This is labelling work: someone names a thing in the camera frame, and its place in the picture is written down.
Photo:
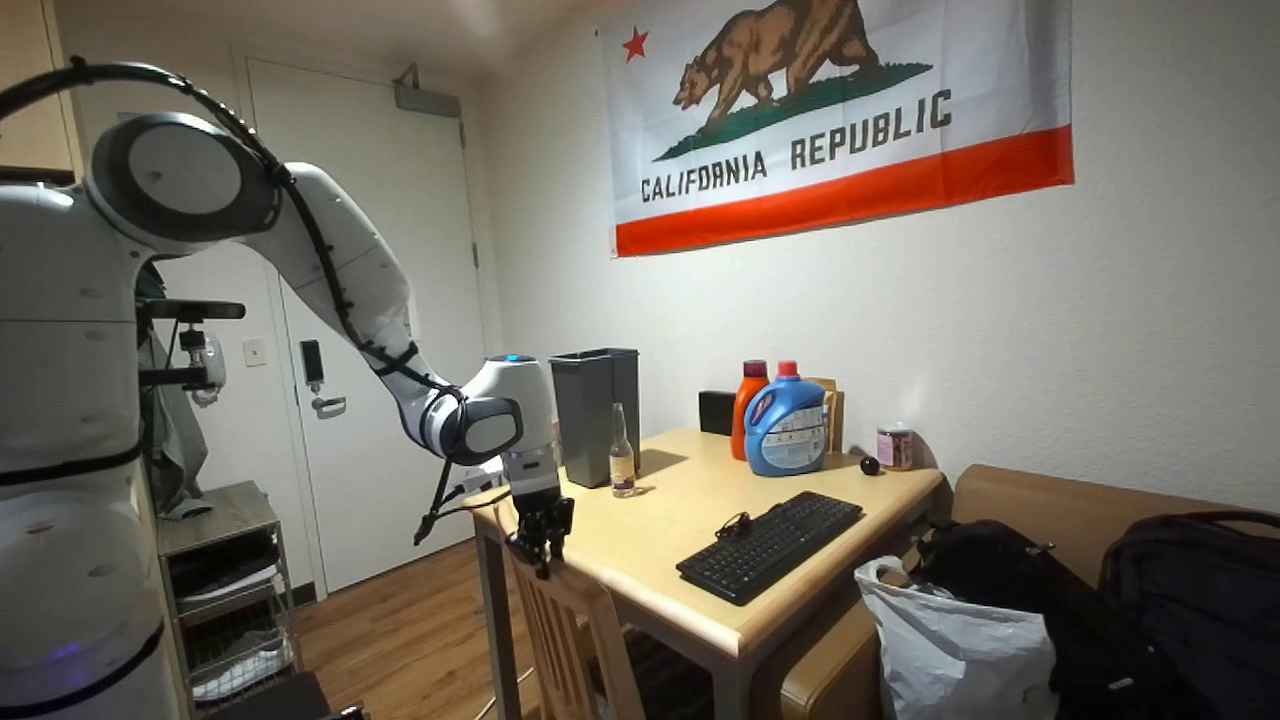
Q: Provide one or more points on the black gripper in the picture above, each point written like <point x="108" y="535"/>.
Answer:
<point x="546" y="512"/>

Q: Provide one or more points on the light wooden chair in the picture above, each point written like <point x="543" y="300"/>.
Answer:
<point x="565" y="640"/>

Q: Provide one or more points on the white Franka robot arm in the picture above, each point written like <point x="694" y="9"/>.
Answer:
<point x="335" y="265"/>

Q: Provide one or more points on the clear glass bottle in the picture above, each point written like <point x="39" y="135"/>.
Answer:
<point x="622" y="463"/>

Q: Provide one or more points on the light wooden table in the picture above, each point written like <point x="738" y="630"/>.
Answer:
<point x="666" y="522"/>

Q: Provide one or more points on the gray trash bin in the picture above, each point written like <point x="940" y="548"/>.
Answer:
<point x="594" y="412"/>

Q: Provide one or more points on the small black keyboard-side object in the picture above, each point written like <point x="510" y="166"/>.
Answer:
<point x="732" y="529"/>

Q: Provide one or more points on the small black box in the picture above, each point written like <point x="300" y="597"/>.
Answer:
<point x="718" y="409"/>

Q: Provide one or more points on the black computer keyboard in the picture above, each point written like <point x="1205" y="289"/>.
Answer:
<point x="772" y="544"/>

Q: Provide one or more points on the orange detergent bottle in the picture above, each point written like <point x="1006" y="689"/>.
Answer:
<point x="744" y="405"/>

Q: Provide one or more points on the blue detergent bottle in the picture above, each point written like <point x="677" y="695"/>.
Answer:
<point x="785" y="424"/>

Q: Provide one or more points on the brown cardboard box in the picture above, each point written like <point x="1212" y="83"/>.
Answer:
<point x="835" y="418"/>

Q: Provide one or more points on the gray shelf unit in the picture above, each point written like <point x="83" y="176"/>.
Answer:
<point x="224" y="601"/>

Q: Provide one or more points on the small black round object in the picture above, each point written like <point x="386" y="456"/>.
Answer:
<point x="866" y="463"/>

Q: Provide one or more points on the gray hanging garment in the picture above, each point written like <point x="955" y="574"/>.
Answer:
<point x="167" y="447"/>

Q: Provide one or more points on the white room door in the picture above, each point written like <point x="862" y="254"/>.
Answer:
<point x="386" y="174"/>

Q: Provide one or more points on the white plastic bag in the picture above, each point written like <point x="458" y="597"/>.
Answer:
<point x="955" y="654"/>

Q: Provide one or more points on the gray door closer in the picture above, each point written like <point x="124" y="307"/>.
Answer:
<point x="425" y="97"/>

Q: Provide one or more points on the black backpack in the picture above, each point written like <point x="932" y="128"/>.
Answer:
<point x="1027" y="585"/>

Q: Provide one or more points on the brown sofa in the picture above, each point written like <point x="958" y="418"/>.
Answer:
<point x="1042" y="512"/>

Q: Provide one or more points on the California Republic flag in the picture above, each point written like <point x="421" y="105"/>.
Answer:
<point x="853" y="123"/>

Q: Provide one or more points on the large black bag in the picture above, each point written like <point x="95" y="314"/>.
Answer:
<point x="1200" y="614"/>

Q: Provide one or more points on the white light switch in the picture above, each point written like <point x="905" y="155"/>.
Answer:
<point x="254" y="355"/>

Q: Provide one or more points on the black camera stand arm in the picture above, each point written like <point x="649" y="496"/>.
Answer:
<point x="181" y="376"/>

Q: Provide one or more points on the black camera on stand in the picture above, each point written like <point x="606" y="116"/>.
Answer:
<point x="201" y="309"/>

